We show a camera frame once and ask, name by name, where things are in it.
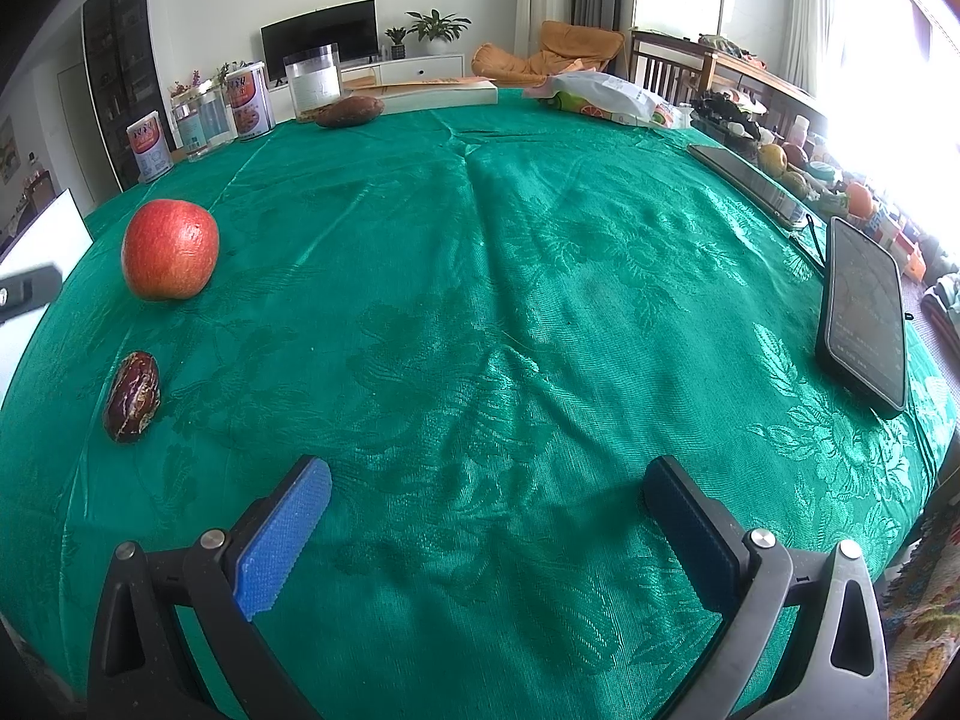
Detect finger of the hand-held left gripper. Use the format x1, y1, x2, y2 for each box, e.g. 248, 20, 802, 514
0, 264, 63, 327

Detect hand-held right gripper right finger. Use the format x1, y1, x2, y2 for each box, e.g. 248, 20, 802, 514
643, 454, 890, 720

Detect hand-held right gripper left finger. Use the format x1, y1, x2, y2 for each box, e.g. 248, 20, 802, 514
88, 454, 333, 720

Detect white box with brown bottom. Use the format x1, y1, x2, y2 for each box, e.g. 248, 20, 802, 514
0, 189, 95, 406

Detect red apple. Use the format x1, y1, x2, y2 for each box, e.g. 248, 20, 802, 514
121, 199, 220, 302

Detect dark red date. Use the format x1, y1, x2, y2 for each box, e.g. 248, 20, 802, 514
103, 350, 161, 444

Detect white can with red label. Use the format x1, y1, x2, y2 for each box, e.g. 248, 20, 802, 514
126, 111, 175, 182

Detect glass jar with teal label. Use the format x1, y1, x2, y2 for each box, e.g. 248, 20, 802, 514
171, 82, 230, 162

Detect dark glass display cabinet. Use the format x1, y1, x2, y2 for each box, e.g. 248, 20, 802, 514
81, 0, 175, 192

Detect patterned rug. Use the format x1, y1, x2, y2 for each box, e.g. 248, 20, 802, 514
877, 495, 960, 720

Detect black smartphone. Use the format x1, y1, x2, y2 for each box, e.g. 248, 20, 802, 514
815, 216, 910, 419

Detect silver can with red label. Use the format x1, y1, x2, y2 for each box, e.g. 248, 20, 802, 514
225, 61, 272, 142

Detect green tablecloth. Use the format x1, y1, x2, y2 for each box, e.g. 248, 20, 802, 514
0, 88, 957, 720

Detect clear plastic jar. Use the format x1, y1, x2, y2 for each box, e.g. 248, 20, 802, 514
283, 45, 344, 123

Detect black tablet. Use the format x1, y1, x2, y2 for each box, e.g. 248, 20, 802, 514
688, 144, 815, 232

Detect brown sweet potato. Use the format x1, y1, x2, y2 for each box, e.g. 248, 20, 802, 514
313, 96, 385, 128

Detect black television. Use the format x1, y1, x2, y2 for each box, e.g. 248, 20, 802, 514
260, 0, 380, 83

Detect white snack bag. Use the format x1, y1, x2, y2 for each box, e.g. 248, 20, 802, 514
525, 73, 691, 128

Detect white television cabinet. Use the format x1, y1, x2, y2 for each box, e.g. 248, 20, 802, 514
266, 52, 466, 125

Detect flat white box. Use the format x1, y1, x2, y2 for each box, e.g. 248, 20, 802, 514
352, 79, 500, 117

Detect wooden bench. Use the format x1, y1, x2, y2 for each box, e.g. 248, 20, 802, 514
628, 28, 826, 137

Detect large leafy potted plant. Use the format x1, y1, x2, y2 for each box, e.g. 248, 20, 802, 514
406, 10, 472, 55

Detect orange bean bag chair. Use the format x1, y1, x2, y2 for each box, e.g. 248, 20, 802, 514
471, 20, 627, 83

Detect white window curtain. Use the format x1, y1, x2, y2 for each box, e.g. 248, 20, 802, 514
780, 0, 848, 98

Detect black cable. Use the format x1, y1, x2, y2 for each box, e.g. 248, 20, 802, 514
787, 214, 830, 271

